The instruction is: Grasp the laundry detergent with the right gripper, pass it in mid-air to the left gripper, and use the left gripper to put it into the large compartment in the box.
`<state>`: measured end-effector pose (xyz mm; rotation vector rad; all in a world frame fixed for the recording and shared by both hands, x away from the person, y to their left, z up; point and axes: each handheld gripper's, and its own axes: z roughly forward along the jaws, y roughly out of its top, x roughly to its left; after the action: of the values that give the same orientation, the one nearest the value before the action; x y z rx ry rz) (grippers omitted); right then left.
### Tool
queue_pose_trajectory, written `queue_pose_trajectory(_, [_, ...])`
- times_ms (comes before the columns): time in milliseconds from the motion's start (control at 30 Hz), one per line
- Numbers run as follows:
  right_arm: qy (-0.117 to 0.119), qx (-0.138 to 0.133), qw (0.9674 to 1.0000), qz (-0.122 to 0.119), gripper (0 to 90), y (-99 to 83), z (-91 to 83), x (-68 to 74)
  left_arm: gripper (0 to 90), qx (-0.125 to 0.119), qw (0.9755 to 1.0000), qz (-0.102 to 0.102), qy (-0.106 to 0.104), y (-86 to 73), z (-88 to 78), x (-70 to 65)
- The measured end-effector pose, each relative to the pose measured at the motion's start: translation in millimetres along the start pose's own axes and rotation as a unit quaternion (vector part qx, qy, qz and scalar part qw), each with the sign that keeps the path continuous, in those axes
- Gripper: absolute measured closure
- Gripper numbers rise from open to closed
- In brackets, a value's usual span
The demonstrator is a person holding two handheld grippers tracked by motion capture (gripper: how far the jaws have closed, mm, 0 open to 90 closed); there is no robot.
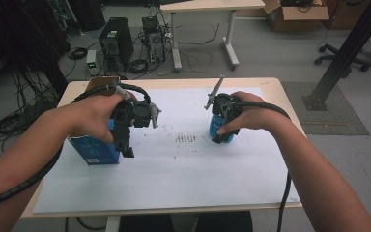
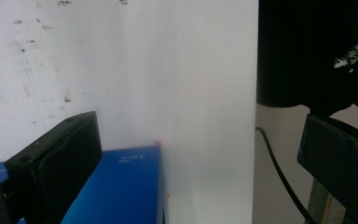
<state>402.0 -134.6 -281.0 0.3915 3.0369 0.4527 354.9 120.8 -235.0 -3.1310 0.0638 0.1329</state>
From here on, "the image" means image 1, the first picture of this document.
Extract black office chair base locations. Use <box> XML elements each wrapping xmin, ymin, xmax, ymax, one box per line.
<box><xmin>314</xmin><ymin>43</ymin><xmax>371</xmax><ymax>73</ymax></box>

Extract coiled black cable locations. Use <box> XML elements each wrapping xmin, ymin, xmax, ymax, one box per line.
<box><xmin>128</xmin><ymin>58</ymin><xmax>150</xmax><ymax>74</ymax></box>
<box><xmin>68</xmin><ymin>46</ymin><xmax>89</xmax><ymax>61</ymax></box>

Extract bundle of black floor cables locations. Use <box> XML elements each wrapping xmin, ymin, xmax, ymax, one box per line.
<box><xmin>0</xmin><ymin>69</ymin><xmax>61</xmax><ymax>152</ymax></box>

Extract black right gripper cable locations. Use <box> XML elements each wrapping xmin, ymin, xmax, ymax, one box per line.
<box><xmin>238</xmin><ymin>101</ymin><xmax>293</xmax><ymax>232</ymax></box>

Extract blue bottle with white cap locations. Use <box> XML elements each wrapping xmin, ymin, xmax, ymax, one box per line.
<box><xmin>209</xmin><ymin>114</ymin><xmax>237</xmax><ymax>145</ymax></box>

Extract white desk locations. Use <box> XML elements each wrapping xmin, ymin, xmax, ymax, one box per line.
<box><xmin>159</xmin><ymin>0</ymin><xmax>267</xmax><ymax>73</ymax></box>

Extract open brown cardboard box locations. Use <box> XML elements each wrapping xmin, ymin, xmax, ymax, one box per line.
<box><xmin>263</xmin><ymin>0</ymin><xmax>330</xmax><ymax>33</ymax></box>

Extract loose black floor cable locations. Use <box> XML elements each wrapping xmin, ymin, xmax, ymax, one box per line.
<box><xmin>177</xmin><ymin>23</ymin><xmax>221</xmax><ymax>45</ymax></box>

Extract person's right hand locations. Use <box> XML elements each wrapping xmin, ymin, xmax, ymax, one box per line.
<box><xmin>216</xmin><ymin>91</ymin><xmax>292</xmax><ymax>136</ymax></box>

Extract black metal post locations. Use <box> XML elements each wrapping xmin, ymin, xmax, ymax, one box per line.
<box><xmin>301</xmin><ymin>0</ymin><xmax>371</xmax><ymax>112</ymax></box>

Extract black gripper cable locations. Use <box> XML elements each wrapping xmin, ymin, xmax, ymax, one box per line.
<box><xmin>0</xmin><ymin>82</ymin><xmax>153</xmax><ymax>213</ymax></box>
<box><xmin>238</xmin><ymin>101</ymin><xmax>293</xmax><ymax>232</ymax></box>

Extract blue cardboard box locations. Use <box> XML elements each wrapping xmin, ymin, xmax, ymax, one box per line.
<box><xmin>68</xmin><ymin>76</ymin><xmax>122</xmax><ymax>166</ymax></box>

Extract white table leg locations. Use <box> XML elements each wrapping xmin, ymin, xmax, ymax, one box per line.
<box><xmin>104</xmin><ymin>215</ymin><xmax>122</xmax><ymax>232</ymax></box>

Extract person's dark trousers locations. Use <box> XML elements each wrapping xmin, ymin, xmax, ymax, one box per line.
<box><xmin>119</xmin><ymin>211</ymin><xmax>254</xmax><ymax>232</ymax></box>

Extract person's left hand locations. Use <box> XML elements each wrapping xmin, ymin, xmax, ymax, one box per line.
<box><xmin>65</xmin><ymin>91</ymin><xmax>139</xmax><ymax>145</ymax></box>

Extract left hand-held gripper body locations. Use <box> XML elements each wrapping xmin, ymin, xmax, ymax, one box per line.
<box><xmin>113</xmin><ymin>82</ymin><xmax>162</xmax><ymax>130</ymax></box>

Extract open grey computer tower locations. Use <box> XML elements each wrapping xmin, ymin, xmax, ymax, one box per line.
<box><xmin>141</xmin><ymin>15</ymin><xmax>167</xmax><ymax>65</ymax></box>

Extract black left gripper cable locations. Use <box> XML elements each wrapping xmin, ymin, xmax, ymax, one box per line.
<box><xmin>0</xmin><ymin>82</ymin><xmax>153</xmax><ymax>213</ymax></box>

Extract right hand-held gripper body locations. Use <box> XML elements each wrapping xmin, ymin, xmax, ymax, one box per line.
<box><xmin>204</xmin><ymin>74</ymin><xmax>244</xmax><ymax>122</ymax></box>

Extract white table sheet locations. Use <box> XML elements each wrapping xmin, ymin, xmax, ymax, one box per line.
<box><xmin>33</xmin><ymin>86</ymin><xmax>301</xmax><ymax>215</ymax></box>

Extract black computer tower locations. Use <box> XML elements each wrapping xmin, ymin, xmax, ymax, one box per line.
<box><xmin>98</xmin><ymin>16</ymin><xmax>135</xmax><ymax>72</ymax></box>

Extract small white power unit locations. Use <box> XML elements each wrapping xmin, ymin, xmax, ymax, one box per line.
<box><xmin>85</xmin><ymin>49</ymin><xmax>99</xmax><ymax>77</ymax></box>

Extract grey floor mat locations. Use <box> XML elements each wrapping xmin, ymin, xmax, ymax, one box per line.
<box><xmin>281</xmin><ymin>81</ymin><xmax>371</xmax><ymax>136</ymax></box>

